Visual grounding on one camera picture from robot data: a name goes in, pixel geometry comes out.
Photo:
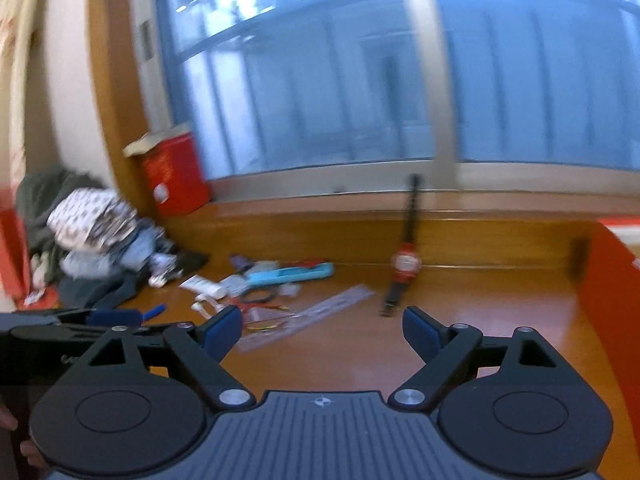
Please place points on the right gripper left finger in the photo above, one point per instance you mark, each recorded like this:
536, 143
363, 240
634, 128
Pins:
196, 355

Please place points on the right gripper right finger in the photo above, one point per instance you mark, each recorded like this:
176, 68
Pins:
447, 355

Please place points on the light blue plastic case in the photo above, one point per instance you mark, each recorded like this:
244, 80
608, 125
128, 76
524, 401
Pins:
293, 274

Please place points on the red small object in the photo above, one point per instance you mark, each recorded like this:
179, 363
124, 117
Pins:
308, 263

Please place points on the white cosmetic tube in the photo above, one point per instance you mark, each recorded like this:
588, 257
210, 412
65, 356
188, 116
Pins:
204, 287

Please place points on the pile of clothes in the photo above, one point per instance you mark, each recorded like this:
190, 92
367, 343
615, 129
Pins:
85, 240

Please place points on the black pouch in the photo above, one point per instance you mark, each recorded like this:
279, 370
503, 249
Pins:
190, 262

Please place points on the white shuttlecock left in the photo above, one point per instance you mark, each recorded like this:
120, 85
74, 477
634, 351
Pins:
163, 269

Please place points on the purple plastic block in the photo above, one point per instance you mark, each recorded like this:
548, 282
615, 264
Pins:
240, 263

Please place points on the red wrist watch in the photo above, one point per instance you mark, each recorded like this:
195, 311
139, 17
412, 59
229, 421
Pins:
406, 262

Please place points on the transparent plastic ruler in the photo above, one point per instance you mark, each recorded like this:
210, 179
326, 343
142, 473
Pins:
300, 321

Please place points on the red tea box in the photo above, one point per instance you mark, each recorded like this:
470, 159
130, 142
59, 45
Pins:
170, 164

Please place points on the red cardboard storage box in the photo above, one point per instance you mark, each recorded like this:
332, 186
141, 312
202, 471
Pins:
609, 295

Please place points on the window aluminium frame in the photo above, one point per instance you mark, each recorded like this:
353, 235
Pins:
312, 97

